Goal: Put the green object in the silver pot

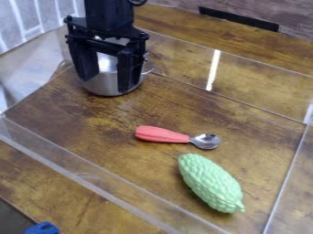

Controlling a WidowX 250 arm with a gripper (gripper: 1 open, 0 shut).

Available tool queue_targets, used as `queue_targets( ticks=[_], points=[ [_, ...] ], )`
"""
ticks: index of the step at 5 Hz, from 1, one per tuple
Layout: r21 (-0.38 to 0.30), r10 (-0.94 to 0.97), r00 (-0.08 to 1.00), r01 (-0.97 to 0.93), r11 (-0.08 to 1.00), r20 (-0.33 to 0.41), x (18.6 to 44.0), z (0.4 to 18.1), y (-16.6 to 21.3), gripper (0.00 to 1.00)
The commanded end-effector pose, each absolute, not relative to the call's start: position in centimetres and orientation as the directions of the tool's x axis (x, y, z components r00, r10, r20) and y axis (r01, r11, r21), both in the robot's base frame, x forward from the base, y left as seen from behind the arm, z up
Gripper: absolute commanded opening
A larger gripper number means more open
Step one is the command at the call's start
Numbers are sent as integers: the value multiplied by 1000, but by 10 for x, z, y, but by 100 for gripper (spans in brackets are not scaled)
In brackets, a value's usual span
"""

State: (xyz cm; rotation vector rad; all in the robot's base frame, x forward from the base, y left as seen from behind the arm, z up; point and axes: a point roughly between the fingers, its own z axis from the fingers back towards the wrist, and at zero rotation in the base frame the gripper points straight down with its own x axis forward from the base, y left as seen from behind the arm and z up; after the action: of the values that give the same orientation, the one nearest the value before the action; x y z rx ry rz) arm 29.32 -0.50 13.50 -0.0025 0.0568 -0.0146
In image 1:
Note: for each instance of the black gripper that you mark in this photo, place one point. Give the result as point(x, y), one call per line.
point(122, 40)

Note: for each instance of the clear acrylic barrier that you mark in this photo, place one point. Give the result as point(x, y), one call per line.
point(77, 170)

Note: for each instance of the red handled metal spoon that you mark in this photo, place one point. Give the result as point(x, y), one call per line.
point(205, 141)

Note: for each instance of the blue object at corner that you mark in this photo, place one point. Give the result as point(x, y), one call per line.
point(42, 228)

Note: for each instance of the green bitter gourd toy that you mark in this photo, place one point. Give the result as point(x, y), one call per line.
point(212, 183)

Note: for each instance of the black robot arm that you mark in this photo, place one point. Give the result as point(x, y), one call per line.
point(113, 12)

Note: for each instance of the black strip on wall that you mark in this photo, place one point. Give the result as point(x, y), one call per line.
point(245, 20)

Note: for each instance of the silver metal pot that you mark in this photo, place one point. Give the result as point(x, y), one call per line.
point(103, 83)

